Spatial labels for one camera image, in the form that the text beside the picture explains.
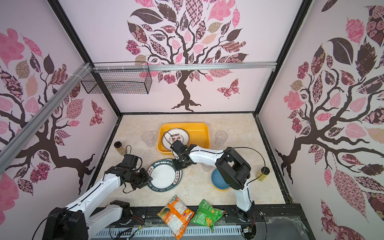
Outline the white plate red green print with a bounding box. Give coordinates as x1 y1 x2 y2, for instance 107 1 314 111
162 128 190 151

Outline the white plate green band rim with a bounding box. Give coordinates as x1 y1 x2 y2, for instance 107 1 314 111
147 159 183 193

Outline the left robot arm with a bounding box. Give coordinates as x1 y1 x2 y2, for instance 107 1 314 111
42 154 152 240

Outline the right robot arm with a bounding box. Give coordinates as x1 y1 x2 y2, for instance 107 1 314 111
171 140 254 222

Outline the yellow plastic bin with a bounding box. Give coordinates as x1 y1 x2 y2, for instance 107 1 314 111
157 123 210 156

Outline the clear cup left of bin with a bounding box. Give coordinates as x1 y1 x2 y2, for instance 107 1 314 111
142 132 156 148

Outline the clear cup of bin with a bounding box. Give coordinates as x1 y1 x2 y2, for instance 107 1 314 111
215 131 228 147
142 132 156 148

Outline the clear cup right of bin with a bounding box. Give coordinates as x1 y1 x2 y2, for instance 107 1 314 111
215 131 228 147

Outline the black-capped bottle left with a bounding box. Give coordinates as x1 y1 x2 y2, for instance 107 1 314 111
114 141 126 156

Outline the clear cup near bowls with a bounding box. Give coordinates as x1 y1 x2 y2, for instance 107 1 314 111
201 163 214 172

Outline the orange snack bag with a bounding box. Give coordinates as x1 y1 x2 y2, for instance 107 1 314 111
157 195 195 240

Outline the yellow bowl under blue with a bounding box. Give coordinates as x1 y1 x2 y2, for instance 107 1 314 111
212 182 230 192

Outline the green snack bag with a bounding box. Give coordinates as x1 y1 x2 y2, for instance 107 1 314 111
191 199 226 231

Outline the white vent grille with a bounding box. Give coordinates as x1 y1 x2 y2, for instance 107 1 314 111
98 225 243 240

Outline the yellow jar black lid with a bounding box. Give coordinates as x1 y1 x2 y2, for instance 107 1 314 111
256 167 270 182

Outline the black wire basket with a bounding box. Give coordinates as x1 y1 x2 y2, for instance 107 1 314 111
81 62 153 94

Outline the aluminium rail bar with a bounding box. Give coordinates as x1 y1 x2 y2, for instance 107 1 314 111
0 62 277 175

